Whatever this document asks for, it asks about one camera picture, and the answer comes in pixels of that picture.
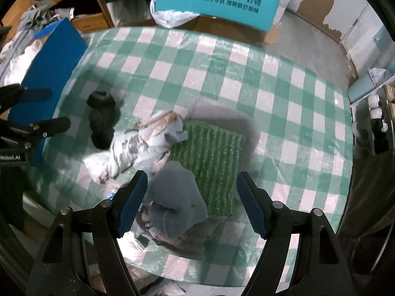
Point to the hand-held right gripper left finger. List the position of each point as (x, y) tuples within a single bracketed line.
[(132, 203)]

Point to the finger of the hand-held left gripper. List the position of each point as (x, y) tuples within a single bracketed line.
[(55, 125), (38, 94)]

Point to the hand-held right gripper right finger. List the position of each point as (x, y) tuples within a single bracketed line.
[(253, 206)]

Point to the blue cardboard box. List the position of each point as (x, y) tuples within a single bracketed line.
[(46, 67)]

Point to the grey white sock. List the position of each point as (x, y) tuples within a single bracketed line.
[(176, 197)]

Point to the black sock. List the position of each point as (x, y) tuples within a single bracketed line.
[(100, 123)]

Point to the white patterned cloth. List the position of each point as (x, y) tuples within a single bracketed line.
[(129, 151)]

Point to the green sponge cloth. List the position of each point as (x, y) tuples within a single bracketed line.
[(213, 166)]

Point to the grey felt cloth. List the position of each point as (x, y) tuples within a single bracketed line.
[(222, 117)]

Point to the grey hoodie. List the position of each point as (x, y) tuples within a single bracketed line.
[(34, 17)]

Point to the wooden wardrobe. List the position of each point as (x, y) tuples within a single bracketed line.
[(92, 21)]

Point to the green checkered tablecloth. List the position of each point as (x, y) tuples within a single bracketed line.
[(277, 98)]

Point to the shoe rack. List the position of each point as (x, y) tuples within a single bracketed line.
[(379, 123)]

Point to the brown cardboard box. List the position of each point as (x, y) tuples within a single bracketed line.
[(234, 30)]

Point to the teal printed box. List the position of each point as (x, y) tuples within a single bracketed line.
[(216, 9)]

